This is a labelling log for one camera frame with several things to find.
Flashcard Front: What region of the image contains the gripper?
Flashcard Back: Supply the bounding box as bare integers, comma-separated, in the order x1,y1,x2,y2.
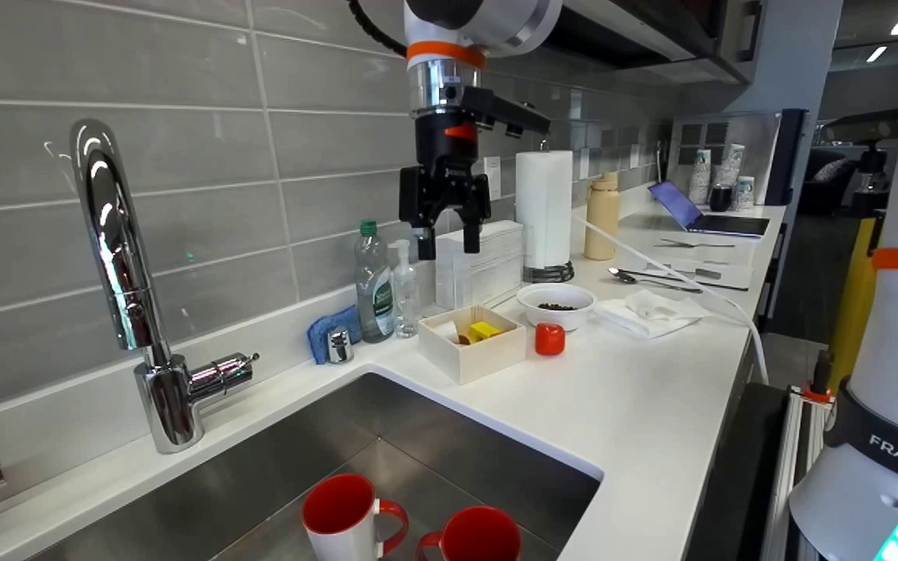
398,114,493,262

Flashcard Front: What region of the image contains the white bowl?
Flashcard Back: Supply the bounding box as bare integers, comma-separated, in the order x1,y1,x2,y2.
515,282,598,333

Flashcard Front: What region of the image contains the white napkin dispenser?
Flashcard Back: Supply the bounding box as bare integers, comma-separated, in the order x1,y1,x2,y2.
434,220,525,312

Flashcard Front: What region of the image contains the clear pump bottle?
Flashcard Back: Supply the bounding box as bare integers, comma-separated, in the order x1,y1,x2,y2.
388,238,422,340

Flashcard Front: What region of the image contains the green-capped soap bottle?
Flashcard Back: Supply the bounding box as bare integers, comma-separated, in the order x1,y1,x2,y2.
354,221,397,344

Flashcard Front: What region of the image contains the paper towel roll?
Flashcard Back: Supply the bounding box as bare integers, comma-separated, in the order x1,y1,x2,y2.
514,150,575,270

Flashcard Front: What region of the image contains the wooden box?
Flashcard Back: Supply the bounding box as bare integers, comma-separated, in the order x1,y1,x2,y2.
418,304,529,386

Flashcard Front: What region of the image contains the small red cup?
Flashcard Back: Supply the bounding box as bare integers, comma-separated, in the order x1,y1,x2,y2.
534,323,567,358

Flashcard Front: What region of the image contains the beige bottle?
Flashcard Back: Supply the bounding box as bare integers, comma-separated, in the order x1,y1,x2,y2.
583,172,622,262

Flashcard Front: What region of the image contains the small chrome knob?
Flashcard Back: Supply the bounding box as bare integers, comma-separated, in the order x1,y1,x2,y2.
327,329,355,365

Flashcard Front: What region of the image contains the blue cloth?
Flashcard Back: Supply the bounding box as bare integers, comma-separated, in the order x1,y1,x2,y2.
307,305,362,365

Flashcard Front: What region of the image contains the metal spoon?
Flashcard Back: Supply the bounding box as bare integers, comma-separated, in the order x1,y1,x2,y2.
607,266,704,295

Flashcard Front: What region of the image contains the white napkin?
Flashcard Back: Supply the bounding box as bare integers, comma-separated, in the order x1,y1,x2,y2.
595,289,712,340

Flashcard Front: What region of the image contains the steel sink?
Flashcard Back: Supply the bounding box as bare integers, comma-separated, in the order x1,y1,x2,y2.
28,372,603,561

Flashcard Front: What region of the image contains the open laptop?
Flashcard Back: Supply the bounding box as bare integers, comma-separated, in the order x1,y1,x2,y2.
647,180,772,238

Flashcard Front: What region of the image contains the metal fork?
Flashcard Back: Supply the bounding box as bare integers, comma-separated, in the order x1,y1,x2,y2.
657,237,737,250

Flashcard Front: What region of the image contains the stack of paper cups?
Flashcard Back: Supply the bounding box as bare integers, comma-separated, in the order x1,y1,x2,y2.
688,148,713,206
717,143,747,189

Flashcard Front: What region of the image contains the overhead cabinet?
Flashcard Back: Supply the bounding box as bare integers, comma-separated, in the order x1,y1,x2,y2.
541,0,767,86

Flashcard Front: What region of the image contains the red and white mug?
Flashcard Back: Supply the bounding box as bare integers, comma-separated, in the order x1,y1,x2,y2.
415,506,522,561
301,474,410,561

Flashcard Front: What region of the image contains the tall chrome tap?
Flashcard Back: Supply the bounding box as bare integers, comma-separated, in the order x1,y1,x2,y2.
69,118,261,455

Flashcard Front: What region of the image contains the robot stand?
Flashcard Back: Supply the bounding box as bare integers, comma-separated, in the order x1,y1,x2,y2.
759,380,836,561

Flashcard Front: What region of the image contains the black wire towel holder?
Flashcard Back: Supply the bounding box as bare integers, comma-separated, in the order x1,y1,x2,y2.
523,260,576,285

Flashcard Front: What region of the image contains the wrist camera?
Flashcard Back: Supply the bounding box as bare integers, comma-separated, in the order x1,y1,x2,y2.
461,86,552,138

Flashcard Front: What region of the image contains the white cable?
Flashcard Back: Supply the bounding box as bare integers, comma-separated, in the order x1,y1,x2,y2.
573,216,771,386

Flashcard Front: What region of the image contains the black-handled knife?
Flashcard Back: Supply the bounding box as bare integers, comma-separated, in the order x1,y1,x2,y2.
619,267,751,293

